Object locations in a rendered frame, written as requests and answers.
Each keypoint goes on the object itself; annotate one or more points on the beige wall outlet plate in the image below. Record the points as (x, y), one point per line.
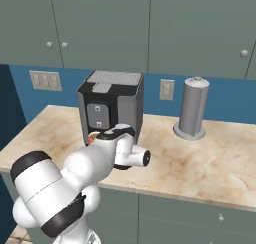
(166, 89)

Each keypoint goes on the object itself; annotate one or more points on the grey paper towel holder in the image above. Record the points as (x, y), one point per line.
(193, 104)

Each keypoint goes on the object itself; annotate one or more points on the beige wall switch plate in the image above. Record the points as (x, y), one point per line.
(45, 80)

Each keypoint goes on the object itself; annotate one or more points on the grey-green lower cupboard door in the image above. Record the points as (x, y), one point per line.
(186, 234)
(120, 229)

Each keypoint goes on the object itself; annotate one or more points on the grey-green drawer front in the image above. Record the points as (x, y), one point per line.
(186, 211)
(120, 201)

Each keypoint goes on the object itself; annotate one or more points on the black grey coffee machine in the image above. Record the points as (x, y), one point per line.
(128, 108)

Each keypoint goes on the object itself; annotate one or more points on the round grey drawer knob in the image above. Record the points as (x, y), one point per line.
(220, 217)

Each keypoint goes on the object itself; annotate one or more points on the round grey cupboard knob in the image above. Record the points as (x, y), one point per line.
(49, 44)
(64, 45)
(244, 53)

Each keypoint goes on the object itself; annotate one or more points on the grey-green cupboard door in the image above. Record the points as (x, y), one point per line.
(252, 69)
(186, 234)
(120, 229)
(200, 28)
(23, 24)
(103, 28)

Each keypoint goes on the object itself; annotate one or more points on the white mug with coffee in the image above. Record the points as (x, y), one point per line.
(92, 136)

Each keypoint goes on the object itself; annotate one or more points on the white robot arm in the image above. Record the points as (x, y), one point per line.
(46, 191)

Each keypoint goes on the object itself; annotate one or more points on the grey-green upper cupboard door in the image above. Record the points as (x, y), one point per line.
(252, 69)
(200, 28)
(23, 24)
(103, 28)

